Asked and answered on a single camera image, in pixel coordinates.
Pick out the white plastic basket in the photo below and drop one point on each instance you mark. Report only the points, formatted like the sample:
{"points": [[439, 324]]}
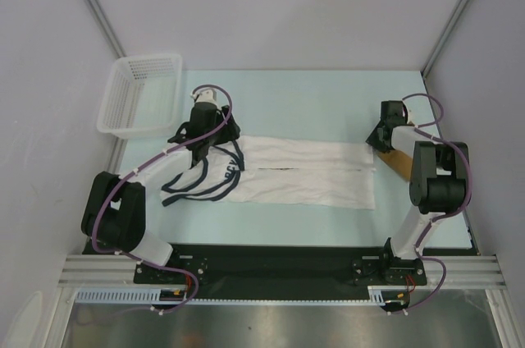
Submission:
{"points": [[142, 97]]}

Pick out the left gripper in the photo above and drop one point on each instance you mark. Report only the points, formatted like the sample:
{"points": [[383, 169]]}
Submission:
{"points": [[230, 132]]}

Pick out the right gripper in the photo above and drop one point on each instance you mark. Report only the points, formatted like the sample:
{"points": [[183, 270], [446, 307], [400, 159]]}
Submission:
{"points": [[373, 141]]}

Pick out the white cable duct left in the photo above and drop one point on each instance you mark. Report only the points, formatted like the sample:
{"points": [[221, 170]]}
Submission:
{"points": [[155, 296]]}

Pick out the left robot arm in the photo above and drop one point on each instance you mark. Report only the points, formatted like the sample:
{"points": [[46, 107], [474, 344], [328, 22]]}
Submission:
{"points": [[203, 159]]}

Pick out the white cable duct right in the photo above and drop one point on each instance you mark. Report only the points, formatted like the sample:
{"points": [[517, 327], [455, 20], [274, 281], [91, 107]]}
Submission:
{"points": [[386, 295]]}

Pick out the right aluminium corner post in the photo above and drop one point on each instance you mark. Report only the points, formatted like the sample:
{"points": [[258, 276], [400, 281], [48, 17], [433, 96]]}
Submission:
{"points": [[455, 17]]}

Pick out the aluminium corner post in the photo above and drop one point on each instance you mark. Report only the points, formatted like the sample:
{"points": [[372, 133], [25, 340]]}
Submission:
{"points": [[105, 27], [455, 17]]}

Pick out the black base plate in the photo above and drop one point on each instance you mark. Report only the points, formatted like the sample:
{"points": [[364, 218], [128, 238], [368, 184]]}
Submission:
{"points": [[252, 272]]}

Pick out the left aluminium corner post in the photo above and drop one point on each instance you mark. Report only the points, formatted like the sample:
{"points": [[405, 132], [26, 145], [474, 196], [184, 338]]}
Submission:
{"points": [[105, 27]]}

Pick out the white cable duct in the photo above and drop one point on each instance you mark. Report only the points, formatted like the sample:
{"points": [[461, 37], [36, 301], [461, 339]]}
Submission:
{"points": [[155, 296], [386, 295]]}

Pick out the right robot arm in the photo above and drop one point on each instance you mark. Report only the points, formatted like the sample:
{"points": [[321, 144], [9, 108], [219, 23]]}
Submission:
{"points": [[437, 170]]}

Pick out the white tank top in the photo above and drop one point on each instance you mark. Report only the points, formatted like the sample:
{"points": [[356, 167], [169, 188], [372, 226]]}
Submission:
{"points": [[266, 170]]}

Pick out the tan tank top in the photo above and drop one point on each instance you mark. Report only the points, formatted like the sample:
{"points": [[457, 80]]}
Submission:
{"points": [[397, 161]]}

